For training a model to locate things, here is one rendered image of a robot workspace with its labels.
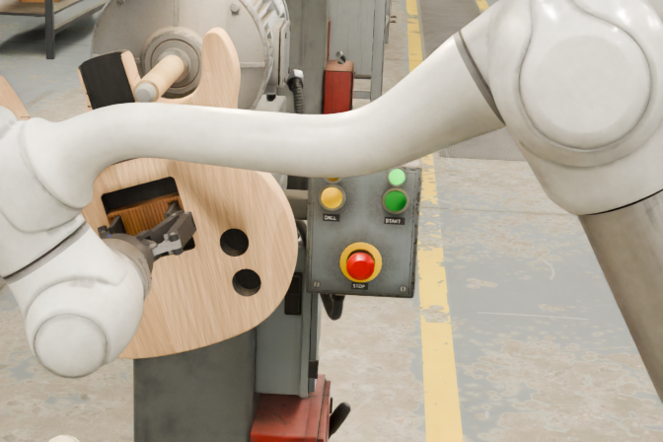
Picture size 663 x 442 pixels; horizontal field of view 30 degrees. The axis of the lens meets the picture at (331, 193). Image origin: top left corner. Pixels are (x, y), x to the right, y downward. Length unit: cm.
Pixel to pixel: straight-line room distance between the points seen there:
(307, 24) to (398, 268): 346
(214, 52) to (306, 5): 363
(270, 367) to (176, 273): 49
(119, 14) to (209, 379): 64
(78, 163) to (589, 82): 54
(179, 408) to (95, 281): 86
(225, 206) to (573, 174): 72
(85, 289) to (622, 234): 53
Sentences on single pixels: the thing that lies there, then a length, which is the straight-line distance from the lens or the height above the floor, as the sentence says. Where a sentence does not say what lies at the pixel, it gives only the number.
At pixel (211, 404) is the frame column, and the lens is 208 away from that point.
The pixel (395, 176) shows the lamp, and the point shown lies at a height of 111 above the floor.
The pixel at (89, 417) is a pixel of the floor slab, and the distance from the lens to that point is 352.
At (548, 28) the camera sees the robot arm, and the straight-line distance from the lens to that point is 91.
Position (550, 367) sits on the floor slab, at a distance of 394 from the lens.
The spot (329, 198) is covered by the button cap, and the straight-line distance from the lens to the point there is 175.
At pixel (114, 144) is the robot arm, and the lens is 121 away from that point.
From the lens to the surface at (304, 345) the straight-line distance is 205.
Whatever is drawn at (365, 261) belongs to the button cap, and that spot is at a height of 99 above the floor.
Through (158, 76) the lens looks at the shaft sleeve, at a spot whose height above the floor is 126.
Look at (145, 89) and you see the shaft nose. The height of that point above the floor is 126.
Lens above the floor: 156
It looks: 16 degrees down
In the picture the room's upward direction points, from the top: 2 degrees clockwise
